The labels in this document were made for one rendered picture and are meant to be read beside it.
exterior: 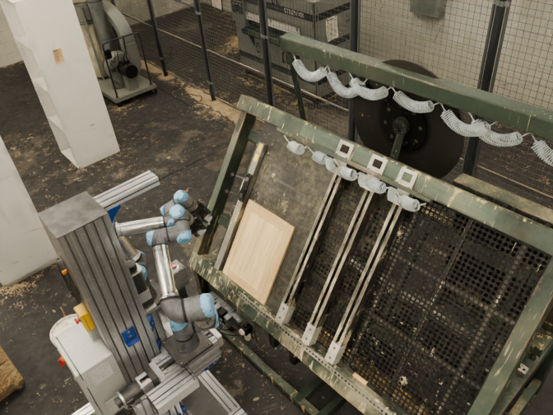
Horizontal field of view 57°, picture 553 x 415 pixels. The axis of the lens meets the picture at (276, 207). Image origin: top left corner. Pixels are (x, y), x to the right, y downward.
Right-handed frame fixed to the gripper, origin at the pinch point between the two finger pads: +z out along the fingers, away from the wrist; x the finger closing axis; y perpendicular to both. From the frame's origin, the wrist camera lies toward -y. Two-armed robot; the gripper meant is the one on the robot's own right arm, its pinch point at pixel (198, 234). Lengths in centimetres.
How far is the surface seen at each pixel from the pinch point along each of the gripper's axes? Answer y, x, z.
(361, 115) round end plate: 124, 30, 37
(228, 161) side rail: 33, 60, 44
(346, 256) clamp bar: 64, -50, 24
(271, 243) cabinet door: 29, -8, 50
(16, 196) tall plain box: -149, 179, 88
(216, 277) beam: -19, 3, 74
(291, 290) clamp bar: 25, -42, 46
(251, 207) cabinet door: 30, 23, 49
